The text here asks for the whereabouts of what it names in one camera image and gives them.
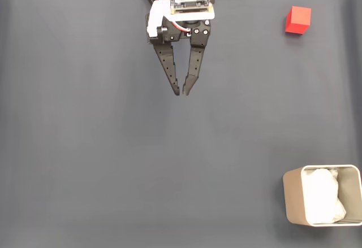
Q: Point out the white crumpled paper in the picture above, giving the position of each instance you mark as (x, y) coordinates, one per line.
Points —
(321, 197)

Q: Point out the dark blue table mat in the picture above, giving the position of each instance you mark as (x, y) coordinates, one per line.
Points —
(113, 146)

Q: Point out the beige open box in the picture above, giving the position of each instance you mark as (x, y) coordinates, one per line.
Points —
(292, 197)

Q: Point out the red cube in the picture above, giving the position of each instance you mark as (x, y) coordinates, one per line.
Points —
(297, 20)

